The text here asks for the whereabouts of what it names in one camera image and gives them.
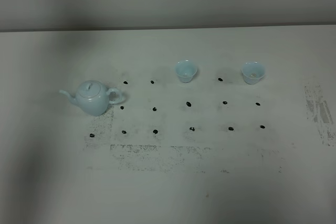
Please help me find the light blue teacup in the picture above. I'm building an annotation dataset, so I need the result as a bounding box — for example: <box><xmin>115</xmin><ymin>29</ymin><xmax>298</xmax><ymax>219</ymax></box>
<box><xmin>175</xmin><ymin>60</ymin><xmax>198</xmax><ymax>83</ymax></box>
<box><xmin>241</xmin><ymin>62</ymin><xmax>266</xmax><ymax>84</ymax></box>

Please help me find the left light blue teacup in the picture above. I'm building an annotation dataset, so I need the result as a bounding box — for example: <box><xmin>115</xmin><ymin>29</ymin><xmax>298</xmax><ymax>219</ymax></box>
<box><xmin>175</xmin><ymin>60</ymin><xmax>198</xmax><ymax>83</ymax></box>

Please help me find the light blue porcelain teapot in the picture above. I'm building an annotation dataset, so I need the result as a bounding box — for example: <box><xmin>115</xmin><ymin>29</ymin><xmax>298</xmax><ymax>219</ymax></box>
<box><xmin>59</xmin><ymin>80</ymin><xmax>124</xmax><ymax>116</ymax></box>

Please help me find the right light blue teacup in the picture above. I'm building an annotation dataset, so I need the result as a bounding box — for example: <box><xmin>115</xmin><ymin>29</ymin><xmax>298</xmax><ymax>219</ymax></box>
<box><xmin>241</xmin><ymin>62</ymin><xmax>266</xmax><ymax>84</ymax></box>

